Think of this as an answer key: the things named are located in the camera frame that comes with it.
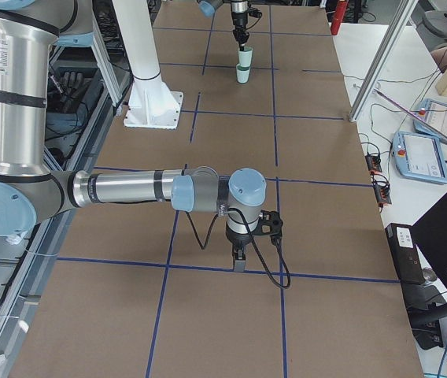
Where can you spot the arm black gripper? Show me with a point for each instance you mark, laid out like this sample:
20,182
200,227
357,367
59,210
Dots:
236,237
239,19

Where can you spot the green cup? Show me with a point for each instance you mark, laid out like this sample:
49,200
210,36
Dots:
242,73
245,55

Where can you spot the red cylinder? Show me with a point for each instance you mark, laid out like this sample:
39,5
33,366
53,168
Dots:
338,17

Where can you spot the orange black connector box lower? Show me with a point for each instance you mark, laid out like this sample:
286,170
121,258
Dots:
382,193

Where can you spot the orange black connector box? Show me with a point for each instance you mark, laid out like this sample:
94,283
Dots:
373,162
382,193

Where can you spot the orange black connector box upper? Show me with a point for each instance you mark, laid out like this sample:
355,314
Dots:
373,162

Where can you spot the black desktop computer box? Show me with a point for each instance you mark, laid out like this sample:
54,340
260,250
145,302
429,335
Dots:
404,253

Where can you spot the person in black shirt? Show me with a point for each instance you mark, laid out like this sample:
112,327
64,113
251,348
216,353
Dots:
440,58

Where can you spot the teach pendant farther from pillar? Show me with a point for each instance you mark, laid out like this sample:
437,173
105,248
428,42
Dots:
419,157

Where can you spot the teach pendant nearer pillar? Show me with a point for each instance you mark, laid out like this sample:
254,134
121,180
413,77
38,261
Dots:
434,113

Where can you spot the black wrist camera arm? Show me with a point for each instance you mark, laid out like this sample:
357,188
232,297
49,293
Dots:
254,12
269,224

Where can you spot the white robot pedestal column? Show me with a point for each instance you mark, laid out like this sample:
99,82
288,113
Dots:
151,103

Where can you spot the aluminium frame pillar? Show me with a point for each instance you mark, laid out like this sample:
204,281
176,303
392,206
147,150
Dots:
389,41

